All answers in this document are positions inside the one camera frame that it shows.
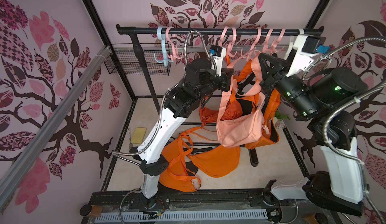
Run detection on grey aluminium rail left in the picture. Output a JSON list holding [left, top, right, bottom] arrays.
[[1, 46, 112, 208]]

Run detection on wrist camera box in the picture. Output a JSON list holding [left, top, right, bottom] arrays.
[[286, 35, 329, 77], [209, 45, 226, 77]]

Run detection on pink plastic hook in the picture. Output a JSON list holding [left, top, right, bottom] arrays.
[[165, 27, 183, 62], [218, 26, 229, 47], [269, 29, 285, 55], [249, 28, 262, 51], [227, 28, 237, 57], [261, 29, 273, 53]]

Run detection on dark orange waist bag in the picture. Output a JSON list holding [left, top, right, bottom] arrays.
[[199, 107, 219, 127]]

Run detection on black clothes rack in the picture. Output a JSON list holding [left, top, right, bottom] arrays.
[[116, 24, 324, 165]]

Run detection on black wire basket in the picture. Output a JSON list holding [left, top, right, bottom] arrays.
[[104, 43, 172, 76]]

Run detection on left metal flex conduit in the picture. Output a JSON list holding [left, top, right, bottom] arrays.
[[111, 29, 218, 224]]

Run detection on peach pink bag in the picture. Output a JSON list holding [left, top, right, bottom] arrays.
[[216, 57, 265, 149]]

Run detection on yellow sponge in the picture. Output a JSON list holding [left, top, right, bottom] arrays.
[[130, 127, 147, 145]]

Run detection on black crossbody bag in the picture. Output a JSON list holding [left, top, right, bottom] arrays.
[[235, 73, 278, 140]]

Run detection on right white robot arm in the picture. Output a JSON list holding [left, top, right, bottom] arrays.
[[258, 53, 368, 217]]

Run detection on bright orange sling bag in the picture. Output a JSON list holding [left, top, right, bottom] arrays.
[[245, 89, 281, 150]]

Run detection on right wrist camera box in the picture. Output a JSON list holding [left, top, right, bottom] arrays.
[[286, 35, 329, 77]]

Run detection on light blue plastic hook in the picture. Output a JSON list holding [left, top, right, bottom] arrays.
[[153, 27, 172, 67]]

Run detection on white plastic hook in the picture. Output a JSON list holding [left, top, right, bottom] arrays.
[[284, 29, 307, 60]]

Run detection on dark orange strapped bag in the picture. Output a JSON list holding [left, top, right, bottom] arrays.
[[217, 57, 262, 121]]

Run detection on white perforated cable tray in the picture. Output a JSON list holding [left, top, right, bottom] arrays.
[[94, 210, 268, 224]]

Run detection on orange backpack with straps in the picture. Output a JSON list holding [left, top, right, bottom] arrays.
[[159, 134, 201, 192]]

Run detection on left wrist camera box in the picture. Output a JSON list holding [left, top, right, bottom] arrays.
[[209, 45, 226, 77]]

